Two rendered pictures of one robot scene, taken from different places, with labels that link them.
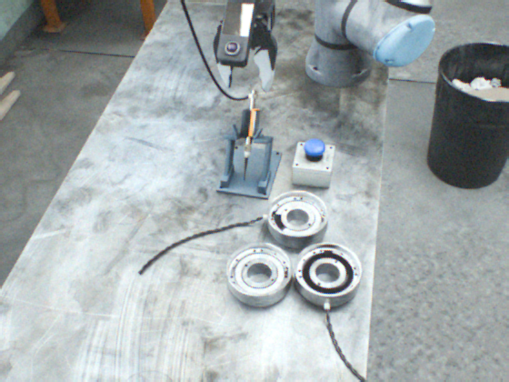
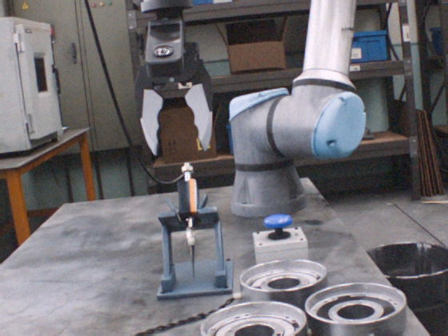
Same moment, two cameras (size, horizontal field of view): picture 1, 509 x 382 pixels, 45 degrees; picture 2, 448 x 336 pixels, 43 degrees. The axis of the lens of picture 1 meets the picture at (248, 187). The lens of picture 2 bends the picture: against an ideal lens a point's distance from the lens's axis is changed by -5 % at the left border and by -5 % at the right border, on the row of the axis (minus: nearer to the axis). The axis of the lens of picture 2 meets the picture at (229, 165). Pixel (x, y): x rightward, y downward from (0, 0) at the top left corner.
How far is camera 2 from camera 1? 54 cm
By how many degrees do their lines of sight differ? 38
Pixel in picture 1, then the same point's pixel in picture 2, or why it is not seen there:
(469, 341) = not seen: outside the picture
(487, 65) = (399, 267)
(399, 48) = (338, 125)
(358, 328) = not seen: outside the picture
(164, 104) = (70, 254)
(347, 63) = (281, 185)
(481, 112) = (414, 293)
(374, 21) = (303, 107)
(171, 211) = (97, 322)
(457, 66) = not seen: hidden behind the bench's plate
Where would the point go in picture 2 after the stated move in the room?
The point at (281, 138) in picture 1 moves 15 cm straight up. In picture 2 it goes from (226, 253) to (216, 158)
